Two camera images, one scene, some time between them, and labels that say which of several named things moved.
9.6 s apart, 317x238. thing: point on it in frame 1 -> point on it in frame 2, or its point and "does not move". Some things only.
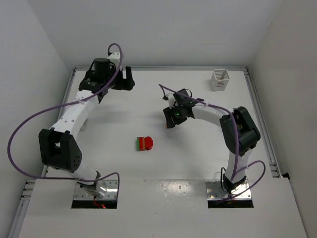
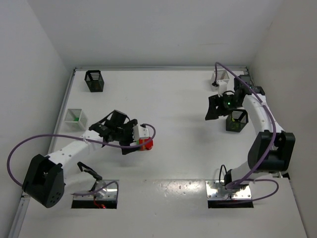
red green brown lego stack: x=144 y=143 does not move
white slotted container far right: x=219 y=80 does not move
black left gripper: x=121 y=83 -> x=128 y=135
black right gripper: x=169 y=117 -> x=216 y=106
